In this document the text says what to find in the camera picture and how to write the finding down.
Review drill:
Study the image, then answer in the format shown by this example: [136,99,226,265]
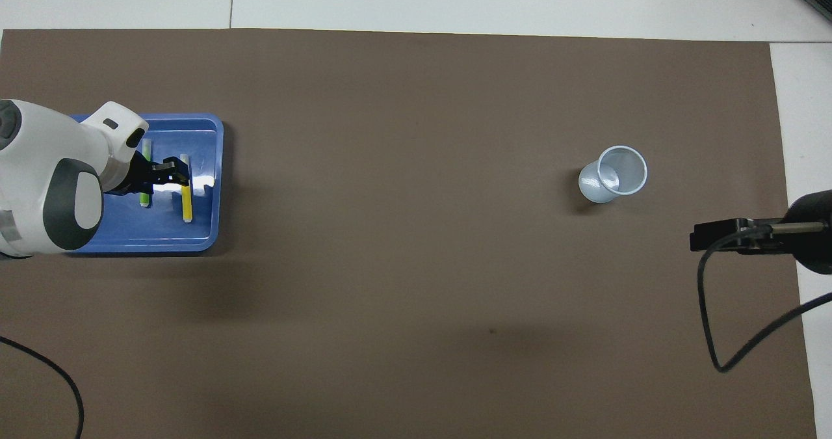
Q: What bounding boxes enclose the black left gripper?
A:
[104,150,191,196]

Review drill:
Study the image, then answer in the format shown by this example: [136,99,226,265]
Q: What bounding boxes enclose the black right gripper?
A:
[690,191,832,275]

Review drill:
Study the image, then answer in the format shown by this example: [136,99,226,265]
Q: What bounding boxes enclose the yellow pen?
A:
[180,154,194,224]

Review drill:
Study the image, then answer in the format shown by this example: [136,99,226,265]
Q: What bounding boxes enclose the green pen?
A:
[140,139,153,208]

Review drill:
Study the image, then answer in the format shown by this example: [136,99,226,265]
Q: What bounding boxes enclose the blue plastic tray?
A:
[65,113,225,254]

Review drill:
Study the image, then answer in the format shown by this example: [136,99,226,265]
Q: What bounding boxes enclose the translucent plastic cup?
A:
[578,145,649,204]

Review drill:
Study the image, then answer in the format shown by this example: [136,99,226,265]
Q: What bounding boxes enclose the brown table mat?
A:
[0,28,818,439]

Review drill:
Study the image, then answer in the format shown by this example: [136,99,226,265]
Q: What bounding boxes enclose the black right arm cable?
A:
[697,221,832,373]

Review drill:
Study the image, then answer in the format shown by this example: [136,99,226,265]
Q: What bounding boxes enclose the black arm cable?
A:
[697,221,832,373]
[0,336,86,439]

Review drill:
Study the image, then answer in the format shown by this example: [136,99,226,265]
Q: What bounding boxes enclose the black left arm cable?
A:
[0,336,86,439]

